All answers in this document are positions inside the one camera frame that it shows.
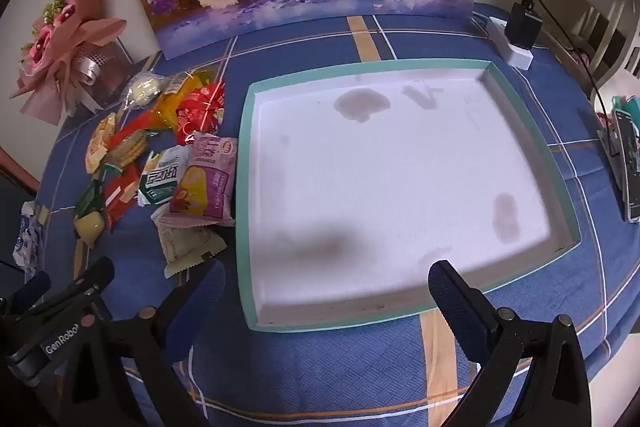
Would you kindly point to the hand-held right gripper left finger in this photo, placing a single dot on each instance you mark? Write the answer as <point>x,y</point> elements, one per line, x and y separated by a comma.
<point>200,302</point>

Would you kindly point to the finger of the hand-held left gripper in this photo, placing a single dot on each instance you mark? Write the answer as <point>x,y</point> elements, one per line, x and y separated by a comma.
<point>92,276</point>
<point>32,289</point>

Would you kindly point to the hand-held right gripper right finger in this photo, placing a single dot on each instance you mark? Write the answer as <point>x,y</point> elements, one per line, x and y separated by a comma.
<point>452,307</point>

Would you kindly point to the pale yellow candy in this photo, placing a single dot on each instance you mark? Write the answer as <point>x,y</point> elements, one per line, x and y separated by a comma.
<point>91,228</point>

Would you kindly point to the cream snack packet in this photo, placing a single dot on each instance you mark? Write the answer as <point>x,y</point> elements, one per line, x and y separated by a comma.
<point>185,242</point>

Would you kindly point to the dark green snack packet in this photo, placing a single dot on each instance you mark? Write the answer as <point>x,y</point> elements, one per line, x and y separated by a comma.
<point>89,202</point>

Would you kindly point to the red white-striped snack packet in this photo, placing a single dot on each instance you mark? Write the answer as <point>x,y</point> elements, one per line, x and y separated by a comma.
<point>122,197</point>

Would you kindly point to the pink snack packet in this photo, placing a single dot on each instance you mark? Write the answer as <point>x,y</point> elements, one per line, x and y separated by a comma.
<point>205,187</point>

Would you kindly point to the green and white snack packet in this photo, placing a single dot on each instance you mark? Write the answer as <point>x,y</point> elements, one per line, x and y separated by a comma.
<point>160,179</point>

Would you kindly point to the red round biscuit packet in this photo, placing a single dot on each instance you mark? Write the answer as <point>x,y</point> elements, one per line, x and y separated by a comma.
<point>127,147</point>

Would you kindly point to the teal-edged white cardboard tray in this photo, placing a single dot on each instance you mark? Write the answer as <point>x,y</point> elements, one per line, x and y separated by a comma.
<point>390,187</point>

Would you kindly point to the round pastry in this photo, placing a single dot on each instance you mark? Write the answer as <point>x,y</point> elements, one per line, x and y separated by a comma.
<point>142,88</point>

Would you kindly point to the crumpled blue and white wrapper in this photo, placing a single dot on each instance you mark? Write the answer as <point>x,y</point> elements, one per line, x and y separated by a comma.
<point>27,239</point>

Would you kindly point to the blue checked tablecloth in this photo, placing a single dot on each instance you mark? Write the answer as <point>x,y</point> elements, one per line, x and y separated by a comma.
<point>350,382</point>

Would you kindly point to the dark smartphone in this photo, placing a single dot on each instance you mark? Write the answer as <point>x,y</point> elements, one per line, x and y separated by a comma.
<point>631,177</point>

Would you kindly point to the pink flower bouquet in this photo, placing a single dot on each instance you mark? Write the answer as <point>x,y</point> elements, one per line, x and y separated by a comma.
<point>75,37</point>

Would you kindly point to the white power strip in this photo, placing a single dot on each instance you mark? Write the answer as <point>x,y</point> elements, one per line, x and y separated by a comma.
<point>520,57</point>

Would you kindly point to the black charger plug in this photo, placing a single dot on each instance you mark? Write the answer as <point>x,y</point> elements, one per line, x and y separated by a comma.
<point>522,27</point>

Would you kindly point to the white wooden chair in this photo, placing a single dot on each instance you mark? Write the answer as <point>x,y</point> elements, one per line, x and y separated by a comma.
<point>617,22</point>

